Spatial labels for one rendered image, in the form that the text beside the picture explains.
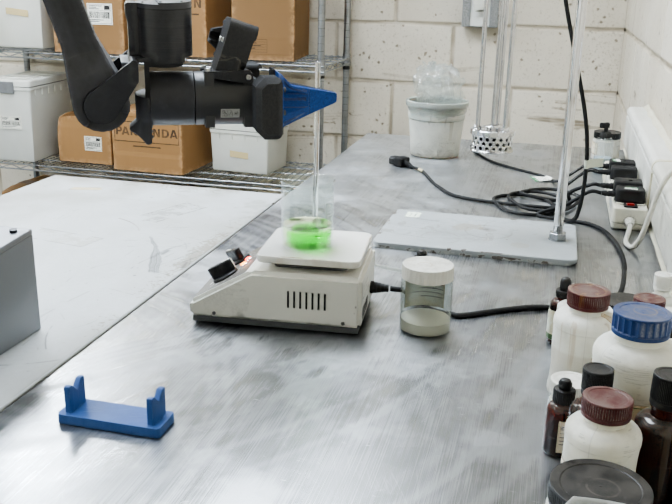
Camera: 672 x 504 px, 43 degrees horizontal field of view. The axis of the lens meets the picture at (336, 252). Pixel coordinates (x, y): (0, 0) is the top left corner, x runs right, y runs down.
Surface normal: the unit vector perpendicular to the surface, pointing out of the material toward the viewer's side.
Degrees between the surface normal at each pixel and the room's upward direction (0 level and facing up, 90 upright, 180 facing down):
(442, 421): 0
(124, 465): 0
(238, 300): 90
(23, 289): 90
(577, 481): 0
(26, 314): 90
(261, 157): 92
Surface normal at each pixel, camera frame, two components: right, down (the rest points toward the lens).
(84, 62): 0.11, -0.11
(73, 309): 0.02, -0.95
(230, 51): 0.26, 0.28
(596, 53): -0.25, 0.29
